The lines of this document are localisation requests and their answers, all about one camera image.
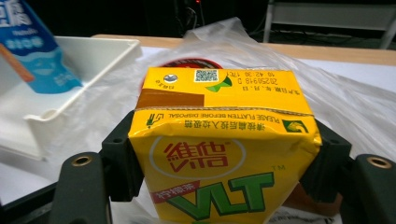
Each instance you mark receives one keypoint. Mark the blue milk carton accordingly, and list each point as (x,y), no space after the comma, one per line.
(28,46)

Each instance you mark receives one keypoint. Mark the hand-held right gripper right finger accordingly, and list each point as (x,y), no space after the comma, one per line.
(327,165)

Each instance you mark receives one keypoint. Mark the clear plastic shopping bag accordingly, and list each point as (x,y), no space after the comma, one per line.
(342,102)

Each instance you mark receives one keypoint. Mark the yellow drink carton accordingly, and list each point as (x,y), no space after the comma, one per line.
(224,149)

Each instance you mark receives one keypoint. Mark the brown box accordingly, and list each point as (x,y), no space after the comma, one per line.
(311,203)

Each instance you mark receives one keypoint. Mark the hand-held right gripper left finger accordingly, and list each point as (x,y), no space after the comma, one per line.
(121,165)

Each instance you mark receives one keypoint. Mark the white plastic tray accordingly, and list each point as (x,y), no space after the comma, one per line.
(87,62)

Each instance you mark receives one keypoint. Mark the white desk frame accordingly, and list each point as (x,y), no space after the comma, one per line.
(327,15)

